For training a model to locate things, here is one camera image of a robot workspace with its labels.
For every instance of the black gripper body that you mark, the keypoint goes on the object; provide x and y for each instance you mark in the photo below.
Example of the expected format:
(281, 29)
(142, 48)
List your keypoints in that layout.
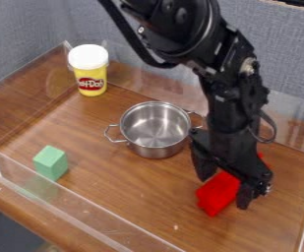
(230, 146)

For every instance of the green foam block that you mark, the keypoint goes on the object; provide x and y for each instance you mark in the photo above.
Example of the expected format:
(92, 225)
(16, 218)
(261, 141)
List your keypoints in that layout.
(51, 162)

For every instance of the clear acrylic barrier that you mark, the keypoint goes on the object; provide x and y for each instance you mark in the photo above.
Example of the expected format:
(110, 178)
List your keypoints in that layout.
(119, 202)

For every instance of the stainless steel pot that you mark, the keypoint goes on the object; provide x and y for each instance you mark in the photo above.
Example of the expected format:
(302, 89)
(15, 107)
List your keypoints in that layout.
(154, 128)

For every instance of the yellow Play-Doh can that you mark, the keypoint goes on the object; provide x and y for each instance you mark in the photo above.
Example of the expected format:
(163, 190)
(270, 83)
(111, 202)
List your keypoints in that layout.
(89, 60)

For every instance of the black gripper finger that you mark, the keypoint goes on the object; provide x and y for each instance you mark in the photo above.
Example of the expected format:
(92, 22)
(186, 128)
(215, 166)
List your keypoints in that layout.
(246, 196)
(204, 164)

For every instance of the red plastic bar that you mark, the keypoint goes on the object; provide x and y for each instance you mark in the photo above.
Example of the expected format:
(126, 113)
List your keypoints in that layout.
(219, 190)

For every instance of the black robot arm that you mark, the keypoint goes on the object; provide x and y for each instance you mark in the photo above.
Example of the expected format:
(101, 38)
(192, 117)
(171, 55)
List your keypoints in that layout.
(184, 32)

